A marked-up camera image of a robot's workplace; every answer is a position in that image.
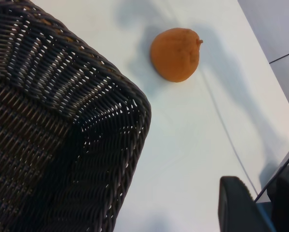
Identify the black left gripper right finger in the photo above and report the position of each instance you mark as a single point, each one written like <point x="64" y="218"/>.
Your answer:
<point x="288" y="200"/>

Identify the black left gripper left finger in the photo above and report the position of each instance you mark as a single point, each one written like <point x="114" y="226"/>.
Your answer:
<point x="236" y="207"/>

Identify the orange fruit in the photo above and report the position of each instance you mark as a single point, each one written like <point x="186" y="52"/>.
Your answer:
<point x="175" y="55"/>

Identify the dark brown wicker basket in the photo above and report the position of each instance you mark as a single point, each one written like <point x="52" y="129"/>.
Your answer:
<point x="62" y="120"/>

